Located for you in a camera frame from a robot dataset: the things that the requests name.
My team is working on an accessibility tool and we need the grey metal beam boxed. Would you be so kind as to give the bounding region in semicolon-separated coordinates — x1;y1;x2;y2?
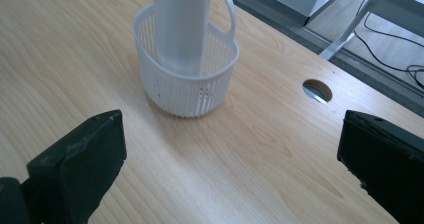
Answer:
367;0;424;39

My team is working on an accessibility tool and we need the tall white plastic bottle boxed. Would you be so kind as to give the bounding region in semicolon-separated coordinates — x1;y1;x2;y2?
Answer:
152;0;214;77

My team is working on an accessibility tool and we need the black cable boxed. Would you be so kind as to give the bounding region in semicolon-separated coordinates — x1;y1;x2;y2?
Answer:
353;29;424;91
363;11;424;49

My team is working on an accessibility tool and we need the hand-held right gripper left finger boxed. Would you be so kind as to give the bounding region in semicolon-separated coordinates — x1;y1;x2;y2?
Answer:
26;109;128;224

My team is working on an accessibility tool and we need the white slotted plastic basket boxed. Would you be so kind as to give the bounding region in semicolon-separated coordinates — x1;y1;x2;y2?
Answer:
132;0;241;119

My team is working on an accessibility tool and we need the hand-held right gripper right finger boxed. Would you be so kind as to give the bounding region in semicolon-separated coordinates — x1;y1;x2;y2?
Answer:
336;109;424;224

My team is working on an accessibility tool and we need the white metal stand leg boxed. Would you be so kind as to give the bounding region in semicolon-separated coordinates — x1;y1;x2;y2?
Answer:
318;0;390;61

